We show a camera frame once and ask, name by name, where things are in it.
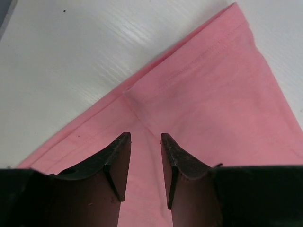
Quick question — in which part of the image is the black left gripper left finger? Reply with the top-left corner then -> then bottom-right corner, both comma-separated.
0,132 -> 131,227

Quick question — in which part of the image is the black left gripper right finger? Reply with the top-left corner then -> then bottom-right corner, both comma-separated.
161,133 -> 303,227

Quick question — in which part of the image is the pink t-shirt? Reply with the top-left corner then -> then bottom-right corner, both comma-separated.
19,3 -> 303,227

